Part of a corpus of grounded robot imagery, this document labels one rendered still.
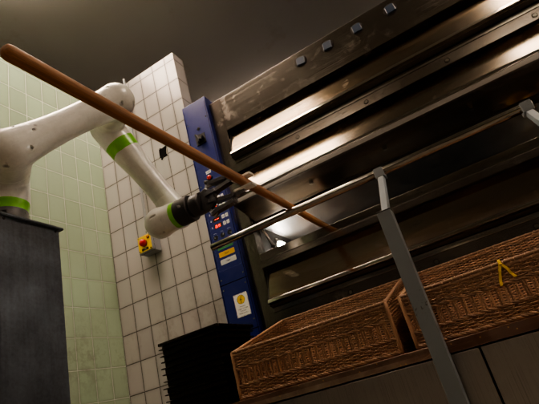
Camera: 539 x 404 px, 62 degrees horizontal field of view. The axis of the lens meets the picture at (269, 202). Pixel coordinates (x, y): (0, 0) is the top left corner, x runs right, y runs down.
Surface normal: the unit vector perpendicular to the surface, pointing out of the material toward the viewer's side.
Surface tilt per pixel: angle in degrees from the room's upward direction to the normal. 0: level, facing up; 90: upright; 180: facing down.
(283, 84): 90
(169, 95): 90
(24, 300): 90
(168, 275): 90
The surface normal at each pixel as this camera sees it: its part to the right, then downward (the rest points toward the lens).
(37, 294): 0.88, -0.38
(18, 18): 0.25, 0.88
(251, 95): -0.47, -0.25
